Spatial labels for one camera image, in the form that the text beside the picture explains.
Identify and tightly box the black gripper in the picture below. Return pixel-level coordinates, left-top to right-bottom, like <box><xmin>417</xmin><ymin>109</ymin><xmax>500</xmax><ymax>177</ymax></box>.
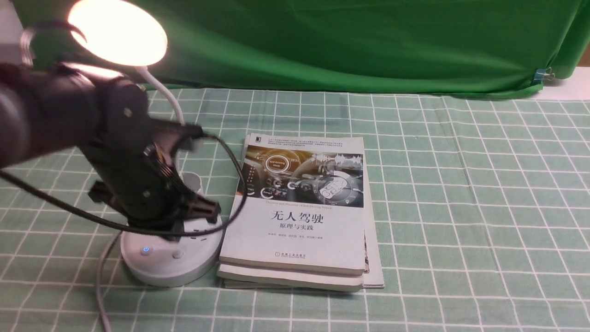
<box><xmin>80</xmin><ymin>121</ymin><xmax>221</xmax><ymax>236</ymax></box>

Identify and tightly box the white round desk lamp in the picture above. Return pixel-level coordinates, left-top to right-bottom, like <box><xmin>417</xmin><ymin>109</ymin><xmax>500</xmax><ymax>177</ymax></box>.
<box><xmin>67</xmin><ymin>0</ymin><xmax>223</xmax><ymax>289</ymax></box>

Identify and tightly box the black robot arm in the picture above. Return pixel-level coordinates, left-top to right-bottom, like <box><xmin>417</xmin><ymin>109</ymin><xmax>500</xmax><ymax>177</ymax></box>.
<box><xmin>1</xmin><ymin>62</ymin><xmax>221</xmax><ymax>242</ymax></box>

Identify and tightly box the white top book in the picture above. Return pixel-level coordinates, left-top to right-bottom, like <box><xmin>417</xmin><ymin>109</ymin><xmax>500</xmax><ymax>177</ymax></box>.
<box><xmin>220</xmin><ymin>134</ymin><xmax>365</xmax><ymax>275</ymax></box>

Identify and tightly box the white book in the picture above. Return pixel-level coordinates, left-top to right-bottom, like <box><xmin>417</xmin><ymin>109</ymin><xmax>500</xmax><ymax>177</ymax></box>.
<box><xmin>217</xmin><ymin>263</ymin><xmax>364</xmax><ymax>292</ymax></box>
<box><xmin>220</xmin><ymin>134</ymin><xmax>365</xmax><ymax>275</ymax></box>

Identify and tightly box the white middle book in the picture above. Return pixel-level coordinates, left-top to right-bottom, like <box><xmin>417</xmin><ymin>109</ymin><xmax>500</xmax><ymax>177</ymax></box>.
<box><xmin>217</xmin><ymin>263</ymin><xmax>364</xmax><ymax>292</ymax></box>

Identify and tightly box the bottom book under stack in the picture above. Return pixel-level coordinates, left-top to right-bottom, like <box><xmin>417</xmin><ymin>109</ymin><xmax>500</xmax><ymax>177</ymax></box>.
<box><xmin>223</xmin><ymin>201</ymin><xmax>385</xmax><ymax>289</ymax></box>

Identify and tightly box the green backdrop cloth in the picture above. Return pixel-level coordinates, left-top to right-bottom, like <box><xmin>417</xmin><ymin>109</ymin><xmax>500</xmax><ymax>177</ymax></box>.
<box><xmin>10</xmin><ymin>0</ymin><xmax>590</xmax><ymax>100</ymax></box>

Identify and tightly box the green checkered tablecloth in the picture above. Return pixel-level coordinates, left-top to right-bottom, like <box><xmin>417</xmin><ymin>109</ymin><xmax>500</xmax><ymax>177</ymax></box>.
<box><xmin>0</xmin><ymin>89</ymin><xmax>590</xmax><ymax>332</ymax></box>

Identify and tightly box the blue binder clip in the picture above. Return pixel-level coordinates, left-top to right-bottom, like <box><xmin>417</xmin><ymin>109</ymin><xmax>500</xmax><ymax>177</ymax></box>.
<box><xmin>531</xmin><ymin>67</ymin><xmax>555</xmax><ymax>85</ymax></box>

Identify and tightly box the white lamp power cable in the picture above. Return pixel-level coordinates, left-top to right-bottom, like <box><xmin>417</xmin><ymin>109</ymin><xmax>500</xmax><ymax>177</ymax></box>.
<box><xmin>94</xmin><ymin>231</ymin><xmax>123</xmax><ymax>332</ymax></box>

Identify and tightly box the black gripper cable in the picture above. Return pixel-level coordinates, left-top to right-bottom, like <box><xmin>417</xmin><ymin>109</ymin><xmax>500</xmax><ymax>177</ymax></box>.
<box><xmin>0</xmin><ymin>134</ymin><xmax>248</xmax><ymax>238</ymax></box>

